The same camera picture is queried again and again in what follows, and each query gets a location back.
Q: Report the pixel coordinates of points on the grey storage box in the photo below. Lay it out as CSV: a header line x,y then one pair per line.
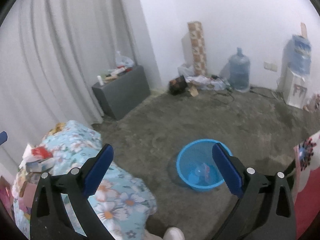
x,y
120,96

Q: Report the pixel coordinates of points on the blue bottle on dispenser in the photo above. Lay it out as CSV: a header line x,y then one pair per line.
x,y
299,55

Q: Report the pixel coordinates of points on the blue plastic waste basket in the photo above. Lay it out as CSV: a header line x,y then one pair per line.
x,y
196,167

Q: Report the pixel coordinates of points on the white curtain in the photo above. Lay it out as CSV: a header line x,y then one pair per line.
x,y
51,54

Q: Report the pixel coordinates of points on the patterned rolled mat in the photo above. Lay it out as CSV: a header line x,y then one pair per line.
x,y
198,47

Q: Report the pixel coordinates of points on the white water dispenser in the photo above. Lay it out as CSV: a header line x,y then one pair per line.
x,y
294,88

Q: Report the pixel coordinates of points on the clear plastic bag on box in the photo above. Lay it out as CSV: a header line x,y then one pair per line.
x,y
123,61

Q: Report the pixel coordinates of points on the floral blue table cloth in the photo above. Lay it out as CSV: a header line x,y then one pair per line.
x,y
122,202

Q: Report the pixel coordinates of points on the red floral cloth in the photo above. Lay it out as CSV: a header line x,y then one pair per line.
x,y
306,183

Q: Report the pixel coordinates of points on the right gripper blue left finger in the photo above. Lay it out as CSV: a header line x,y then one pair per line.
x,y
49,218

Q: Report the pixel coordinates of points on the white bottle on box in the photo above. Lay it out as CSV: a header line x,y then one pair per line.
x,y
101,82

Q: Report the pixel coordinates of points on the white shoe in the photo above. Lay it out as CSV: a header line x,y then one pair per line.
x,y
173,233

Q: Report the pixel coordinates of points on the blue water jug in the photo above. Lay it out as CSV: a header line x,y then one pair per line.
x,y
239,71

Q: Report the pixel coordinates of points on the white wall socket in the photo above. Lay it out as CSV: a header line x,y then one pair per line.
x,y
270,66

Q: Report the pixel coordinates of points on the white cardboard box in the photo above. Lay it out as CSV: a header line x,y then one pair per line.
x,y
40,165

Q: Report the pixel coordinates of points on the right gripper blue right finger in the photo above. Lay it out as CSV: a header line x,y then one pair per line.
x,y
264,209

